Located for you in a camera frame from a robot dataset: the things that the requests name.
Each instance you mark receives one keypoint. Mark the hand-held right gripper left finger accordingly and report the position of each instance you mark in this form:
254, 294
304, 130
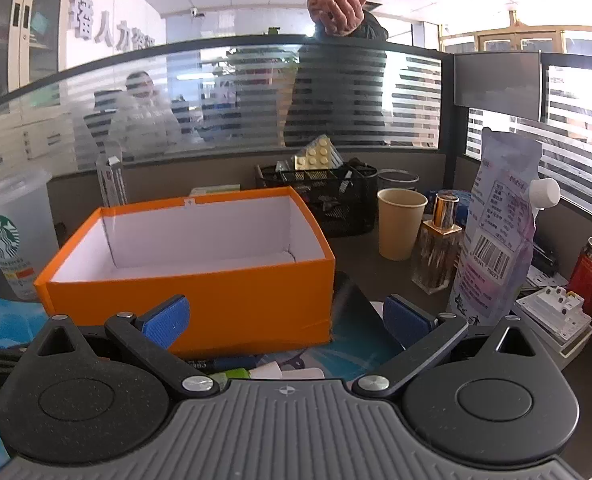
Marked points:
168, 321

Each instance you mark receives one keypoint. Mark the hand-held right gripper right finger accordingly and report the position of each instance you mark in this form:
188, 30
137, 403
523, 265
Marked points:
406, 319

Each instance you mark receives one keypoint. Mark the orange cardboard box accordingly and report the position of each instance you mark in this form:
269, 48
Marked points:
200, 300

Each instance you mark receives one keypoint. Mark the black flat device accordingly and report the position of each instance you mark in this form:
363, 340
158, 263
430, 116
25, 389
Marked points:
356, 305

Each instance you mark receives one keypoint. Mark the blue printed desk mat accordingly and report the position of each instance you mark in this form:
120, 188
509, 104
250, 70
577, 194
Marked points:
5, 315

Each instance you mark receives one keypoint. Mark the gold capped perfume bottle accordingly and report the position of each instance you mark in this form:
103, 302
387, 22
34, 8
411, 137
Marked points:
433, 255

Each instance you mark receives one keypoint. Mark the green packet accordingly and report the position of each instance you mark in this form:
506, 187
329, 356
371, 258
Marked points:
234, 374

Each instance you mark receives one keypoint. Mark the beige paper cup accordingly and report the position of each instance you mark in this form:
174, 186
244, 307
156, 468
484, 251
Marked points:
401, 230

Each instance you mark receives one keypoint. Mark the white packet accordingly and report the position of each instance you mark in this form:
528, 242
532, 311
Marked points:
286, 372

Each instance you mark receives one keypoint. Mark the black mesh desk organizer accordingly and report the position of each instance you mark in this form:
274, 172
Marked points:
346, 205

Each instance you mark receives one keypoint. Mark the black mesh pen cup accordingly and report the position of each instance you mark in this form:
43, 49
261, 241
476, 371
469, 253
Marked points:
398, 180

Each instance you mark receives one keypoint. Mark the green and white flat box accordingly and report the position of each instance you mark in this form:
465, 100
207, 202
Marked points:
215, 190

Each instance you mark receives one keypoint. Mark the white spouted refill pouch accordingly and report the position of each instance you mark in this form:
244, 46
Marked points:
501, 210

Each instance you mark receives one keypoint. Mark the white circuit breaker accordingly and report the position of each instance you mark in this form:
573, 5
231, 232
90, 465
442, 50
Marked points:
551, 310

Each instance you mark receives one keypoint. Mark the tall open product carton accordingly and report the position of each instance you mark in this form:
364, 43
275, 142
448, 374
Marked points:
113, 182

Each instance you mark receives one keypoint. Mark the translucent plastic cup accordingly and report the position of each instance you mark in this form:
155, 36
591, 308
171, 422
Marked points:
20, 210

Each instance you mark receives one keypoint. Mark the yellow pill blister pack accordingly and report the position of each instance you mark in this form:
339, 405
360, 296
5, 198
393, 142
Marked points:
316, 155

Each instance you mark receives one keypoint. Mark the red drink can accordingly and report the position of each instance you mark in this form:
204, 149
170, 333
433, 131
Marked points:
591, 275

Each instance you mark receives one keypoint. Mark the striped glass desk partition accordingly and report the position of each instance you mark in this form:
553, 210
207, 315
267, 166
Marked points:
576, 125
35, 125

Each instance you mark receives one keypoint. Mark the grey partition panel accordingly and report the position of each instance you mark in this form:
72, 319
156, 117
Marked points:
498, 85

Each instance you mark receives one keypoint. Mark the cream glass door cabinet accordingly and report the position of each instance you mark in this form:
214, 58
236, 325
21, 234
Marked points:
5, 20

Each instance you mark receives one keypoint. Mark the ceiling security camera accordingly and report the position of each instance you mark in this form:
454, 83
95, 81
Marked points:
195, 12

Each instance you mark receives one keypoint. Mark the grey wall lettering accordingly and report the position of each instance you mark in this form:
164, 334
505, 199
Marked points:
83, 15

